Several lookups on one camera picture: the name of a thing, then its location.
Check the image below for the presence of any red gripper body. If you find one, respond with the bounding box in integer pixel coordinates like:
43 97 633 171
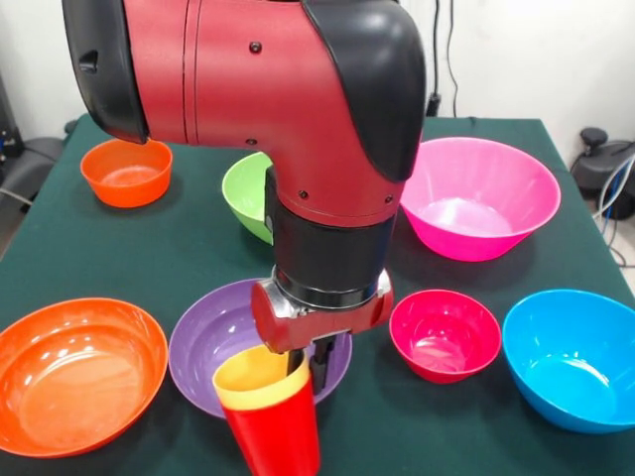
251 268 395 355

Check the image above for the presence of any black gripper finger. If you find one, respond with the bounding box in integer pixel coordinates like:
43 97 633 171
286 348 310 379
310 337 336 391

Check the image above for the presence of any stack of yellow cups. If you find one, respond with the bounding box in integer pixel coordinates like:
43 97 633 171
212 344 318 412

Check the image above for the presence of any red cup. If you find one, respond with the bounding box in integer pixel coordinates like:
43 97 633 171
224 382 322 476

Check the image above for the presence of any purple bowl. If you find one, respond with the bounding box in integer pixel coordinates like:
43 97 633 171
168 279 353 419

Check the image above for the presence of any small crimson bowl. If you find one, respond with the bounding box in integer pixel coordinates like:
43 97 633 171
389 290 502 385

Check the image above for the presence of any small orange bowl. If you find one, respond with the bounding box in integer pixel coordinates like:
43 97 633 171
80 138 174 209

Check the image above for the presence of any dark green table cloth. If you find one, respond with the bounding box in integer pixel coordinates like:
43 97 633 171
0 112 635 476

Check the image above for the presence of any green bowl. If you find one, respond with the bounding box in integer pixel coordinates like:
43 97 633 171
221 152 276 245

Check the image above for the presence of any large red-orange bowl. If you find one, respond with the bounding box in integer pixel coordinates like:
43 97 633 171
0 297 170 458

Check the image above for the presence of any large magenta bowl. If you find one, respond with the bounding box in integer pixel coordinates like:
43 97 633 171
400 137 563 263

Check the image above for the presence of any blue bowl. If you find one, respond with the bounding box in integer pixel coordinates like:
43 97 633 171
502 290 635 434

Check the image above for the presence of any black chair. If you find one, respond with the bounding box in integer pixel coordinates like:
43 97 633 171
0 74 80 209

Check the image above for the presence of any black wall cable with plug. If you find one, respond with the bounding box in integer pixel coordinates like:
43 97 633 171
425 0 445 118

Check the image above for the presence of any black device with cables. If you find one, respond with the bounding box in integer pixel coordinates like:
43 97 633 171
571 127 635 221

